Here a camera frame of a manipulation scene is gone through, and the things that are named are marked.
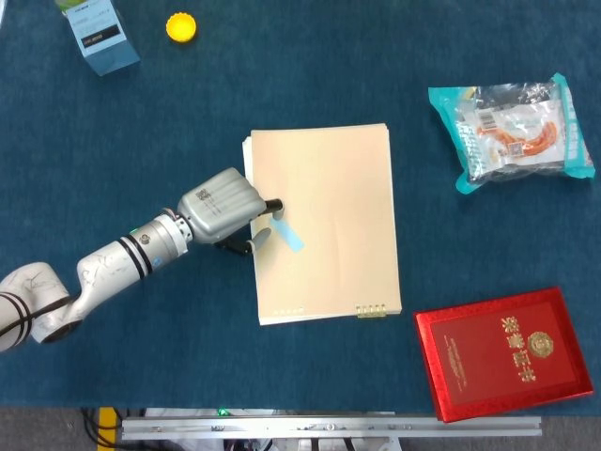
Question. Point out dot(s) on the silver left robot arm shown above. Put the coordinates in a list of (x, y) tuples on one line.
[(89, 277)]

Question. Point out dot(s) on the yellow bottle cap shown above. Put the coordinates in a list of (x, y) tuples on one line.
[(181, 27)]

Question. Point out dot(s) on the yellow black floor tape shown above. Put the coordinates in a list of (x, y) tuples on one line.
[(107, 425)]

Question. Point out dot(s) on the dark teal table cloth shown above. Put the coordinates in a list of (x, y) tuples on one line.
[(141, 141)]

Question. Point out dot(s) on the pale yellow paper stack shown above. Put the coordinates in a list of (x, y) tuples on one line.
[(328, 221)]

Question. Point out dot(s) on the aluminium frame rail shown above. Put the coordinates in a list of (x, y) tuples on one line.
[(328, 426)]

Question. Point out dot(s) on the red certificate folder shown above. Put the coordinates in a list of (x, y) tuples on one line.
[(504, 352)]

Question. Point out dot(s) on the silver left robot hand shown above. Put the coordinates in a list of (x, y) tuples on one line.
[(223, 209)]

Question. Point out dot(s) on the blue paper carton box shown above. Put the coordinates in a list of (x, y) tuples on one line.
[(101, 40)]

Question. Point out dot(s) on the teal snack food package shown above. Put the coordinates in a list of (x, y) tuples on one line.
[(514, 134)]

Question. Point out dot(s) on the clear green drink bottle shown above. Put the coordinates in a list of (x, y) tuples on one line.
[(66, 4)]

